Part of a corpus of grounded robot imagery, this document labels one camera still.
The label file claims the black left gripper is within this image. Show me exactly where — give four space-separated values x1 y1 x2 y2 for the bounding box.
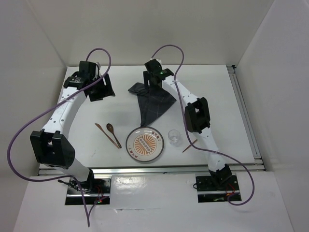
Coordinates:
88 73 115 102

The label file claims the dark grey checked cloth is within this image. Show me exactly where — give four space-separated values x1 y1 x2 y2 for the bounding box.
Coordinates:
128 83 176 127

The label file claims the copper knife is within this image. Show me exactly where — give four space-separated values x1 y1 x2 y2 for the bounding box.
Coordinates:
95 123 120 149

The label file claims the dark wooden spoon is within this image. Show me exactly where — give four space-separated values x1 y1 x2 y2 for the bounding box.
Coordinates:
106 123 122 148

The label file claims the clear drinking glass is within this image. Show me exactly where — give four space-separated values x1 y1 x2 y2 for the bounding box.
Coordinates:
168 130 182 146

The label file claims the white plate with orange pattern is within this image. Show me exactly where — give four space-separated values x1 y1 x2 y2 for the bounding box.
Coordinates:
125 127 165 163

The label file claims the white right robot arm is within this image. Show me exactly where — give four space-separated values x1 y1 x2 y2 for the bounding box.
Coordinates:
143 58 232 189

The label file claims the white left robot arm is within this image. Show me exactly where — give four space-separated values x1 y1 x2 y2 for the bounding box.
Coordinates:
30 61 115 193

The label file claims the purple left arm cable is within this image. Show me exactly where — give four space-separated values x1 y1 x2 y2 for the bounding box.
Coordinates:
7 47 112 228

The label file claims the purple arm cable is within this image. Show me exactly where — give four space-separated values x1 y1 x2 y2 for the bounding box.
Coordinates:
150 43 254 206
7 47 112 228

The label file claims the aluminium right side rail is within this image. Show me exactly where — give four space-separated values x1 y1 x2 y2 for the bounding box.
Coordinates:
226 65 264 164

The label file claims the aluminium rail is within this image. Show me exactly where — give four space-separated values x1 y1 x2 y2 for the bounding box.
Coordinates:
226 65 264 164
38 160 266 176

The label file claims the aluminium front rail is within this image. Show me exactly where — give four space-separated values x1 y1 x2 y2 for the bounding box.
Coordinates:
38 160 266 176

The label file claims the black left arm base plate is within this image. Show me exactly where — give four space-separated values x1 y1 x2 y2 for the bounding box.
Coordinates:
64 178 111 205

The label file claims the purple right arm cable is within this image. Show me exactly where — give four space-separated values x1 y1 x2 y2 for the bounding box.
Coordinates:
150 43 254 206

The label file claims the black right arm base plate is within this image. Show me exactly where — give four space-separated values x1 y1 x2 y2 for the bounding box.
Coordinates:
193 175 241 203

